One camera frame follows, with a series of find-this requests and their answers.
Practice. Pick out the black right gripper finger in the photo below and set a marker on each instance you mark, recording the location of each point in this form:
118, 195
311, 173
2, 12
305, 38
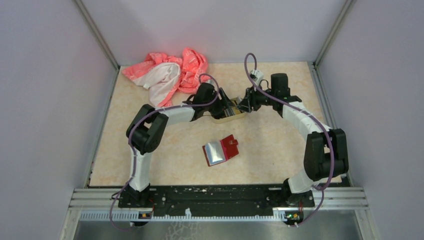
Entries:
244, 106
249, 94

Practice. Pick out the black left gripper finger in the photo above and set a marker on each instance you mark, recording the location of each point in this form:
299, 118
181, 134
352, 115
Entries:
218, 112
227, 103

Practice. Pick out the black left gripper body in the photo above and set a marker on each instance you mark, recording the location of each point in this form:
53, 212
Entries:
218, 103

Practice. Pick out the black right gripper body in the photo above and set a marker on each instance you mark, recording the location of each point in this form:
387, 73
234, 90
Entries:
261, 98

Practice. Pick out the red card holder wallet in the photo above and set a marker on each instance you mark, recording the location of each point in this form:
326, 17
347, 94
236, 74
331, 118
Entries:
220, 151

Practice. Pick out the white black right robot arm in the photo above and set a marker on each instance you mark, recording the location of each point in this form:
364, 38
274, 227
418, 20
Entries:
326, 154

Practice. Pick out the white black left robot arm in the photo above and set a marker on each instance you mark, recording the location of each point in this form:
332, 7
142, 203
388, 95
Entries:
146, 131

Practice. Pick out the beige oval card tray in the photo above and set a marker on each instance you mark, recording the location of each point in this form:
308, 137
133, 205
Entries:
238, 115

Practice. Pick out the pink white crumpled cloth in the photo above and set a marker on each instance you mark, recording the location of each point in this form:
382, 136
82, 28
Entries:
163, 75

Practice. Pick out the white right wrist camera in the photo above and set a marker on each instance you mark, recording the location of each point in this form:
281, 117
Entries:
257, 76

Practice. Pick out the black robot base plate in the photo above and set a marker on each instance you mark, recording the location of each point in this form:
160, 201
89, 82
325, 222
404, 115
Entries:
225, 200

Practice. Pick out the white slotted cable duct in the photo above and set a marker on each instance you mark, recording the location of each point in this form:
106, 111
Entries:
135, 215

